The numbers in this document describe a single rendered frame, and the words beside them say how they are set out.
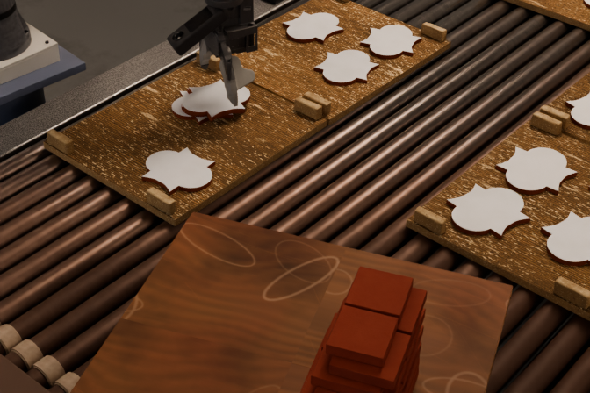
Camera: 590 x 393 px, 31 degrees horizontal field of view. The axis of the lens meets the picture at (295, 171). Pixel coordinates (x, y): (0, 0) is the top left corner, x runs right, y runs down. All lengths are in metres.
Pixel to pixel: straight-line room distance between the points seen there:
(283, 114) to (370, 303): 0.87
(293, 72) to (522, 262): 0.69
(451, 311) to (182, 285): 0.38
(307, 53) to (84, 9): 2.33
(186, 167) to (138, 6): 2.61
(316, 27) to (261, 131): 0.40
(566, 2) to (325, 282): 1.23
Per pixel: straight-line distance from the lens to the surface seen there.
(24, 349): 1.65
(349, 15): 2.43
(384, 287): 1.29
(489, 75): 2.28
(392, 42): 2.31
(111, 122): 2.08
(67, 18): 4.45
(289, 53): 2.28
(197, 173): 1.91
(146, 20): 4.39
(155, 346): 1.46
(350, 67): 2.22
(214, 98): 2.07
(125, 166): 1.96
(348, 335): 1.23
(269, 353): 1.44
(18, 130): 2.13
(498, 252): 1.79
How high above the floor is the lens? 2.08
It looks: 37 degrees down
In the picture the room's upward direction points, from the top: 1 degrees clockwise
